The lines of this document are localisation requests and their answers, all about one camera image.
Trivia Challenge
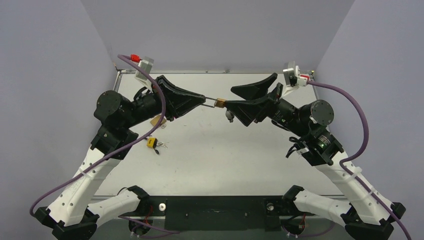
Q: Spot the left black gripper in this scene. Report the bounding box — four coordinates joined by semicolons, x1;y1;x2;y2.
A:
122;75;206;129

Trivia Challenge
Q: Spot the small brass padlock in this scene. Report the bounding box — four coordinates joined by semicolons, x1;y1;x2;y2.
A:
201;96;227;109

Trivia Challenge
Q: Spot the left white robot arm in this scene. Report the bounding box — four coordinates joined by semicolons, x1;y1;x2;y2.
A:
34;76;206;240

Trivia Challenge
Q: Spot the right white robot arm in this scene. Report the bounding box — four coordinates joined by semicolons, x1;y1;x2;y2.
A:
224;73;406;240

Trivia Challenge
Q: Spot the large brass padlock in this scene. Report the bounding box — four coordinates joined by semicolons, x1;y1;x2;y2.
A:
150;115;167;129

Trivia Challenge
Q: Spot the yellow padlock with keys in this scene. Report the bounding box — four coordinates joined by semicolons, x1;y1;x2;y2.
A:
145;137;168;155

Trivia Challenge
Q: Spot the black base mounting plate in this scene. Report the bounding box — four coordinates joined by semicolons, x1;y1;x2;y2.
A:
125;195;304;232

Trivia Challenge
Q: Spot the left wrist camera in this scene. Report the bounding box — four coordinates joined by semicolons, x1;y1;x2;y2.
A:
130;54;154;88

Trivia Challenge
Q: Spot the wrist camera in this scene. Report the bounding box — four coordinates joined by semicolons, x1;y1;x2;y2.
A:
130;54;154;88
282;61;311;97

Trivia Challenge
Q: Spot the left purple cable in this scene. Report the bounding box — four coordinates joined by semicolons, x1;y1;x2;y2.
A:
29;54;181;240

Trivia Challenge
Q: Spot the purple cable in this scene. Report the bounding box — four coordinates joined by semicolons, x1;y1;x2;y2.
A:
29;54;181;240
306;80;413;240

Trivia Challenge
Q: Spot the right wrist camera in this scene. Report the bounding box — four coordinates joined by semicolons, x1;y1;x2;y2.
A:
282;61;311;97

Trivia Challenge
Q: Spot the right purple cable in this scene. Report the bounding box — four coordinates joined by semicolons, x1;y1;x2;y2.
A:
306;80;413;240

